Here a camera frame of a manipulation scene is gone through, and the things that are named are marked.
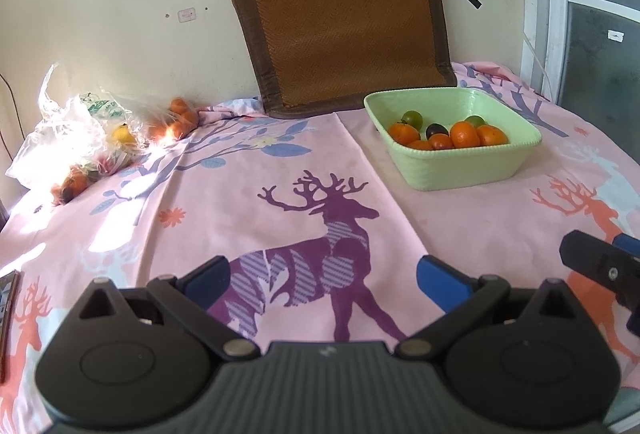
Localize yellow fruit in bag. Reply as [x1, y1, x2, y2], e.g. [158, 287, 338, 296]
[111, 124, 137, 147]

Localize clear plastic fruit bag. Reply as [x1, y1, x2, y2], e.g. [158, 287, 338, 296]
[6, 64, 164, 192]

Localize white framed glass door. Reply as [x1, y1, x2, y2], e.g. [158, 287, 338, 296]
[523, 0, 639, 158]

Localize orange fruits near wall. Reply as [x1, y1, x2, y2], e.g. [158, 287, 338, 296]
[148, 97, 200, 142]

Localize pink deer print cloth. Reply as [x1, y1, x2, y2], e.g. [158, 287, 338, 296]
[1, 64, 639, 433]

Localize orange fruit in bag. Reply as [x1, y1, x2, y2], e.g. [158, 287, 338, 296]
[51, 165, 92, 206]

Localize light green plastic basin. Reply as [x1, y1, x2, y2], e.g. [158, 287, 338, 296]
[363, 87, 542, 191]

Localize orange tangerine in basin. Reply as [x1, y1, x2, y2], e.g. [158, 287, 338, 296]
[449, 121, 480, 148]

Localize dark plum in basin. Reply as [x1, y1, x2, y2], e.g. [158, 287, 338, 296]
[425, 123, 449, 139]

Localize orange tangerine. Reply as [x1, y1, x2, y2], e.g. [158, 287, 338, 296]
[449, 121, 480, 148]
[387, 122, 421, 147]

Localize small orange in basin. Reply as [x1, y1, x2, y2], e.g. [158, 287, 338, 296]
[428, 134, 454, 150]

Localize brown woven seat cushion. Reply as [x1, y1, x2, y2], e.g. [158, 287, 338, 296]
[231, 0, 457, 119]

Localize green lime fruit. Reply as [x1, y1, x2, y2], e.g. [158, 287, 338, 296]
[401, 110, 423, 131]

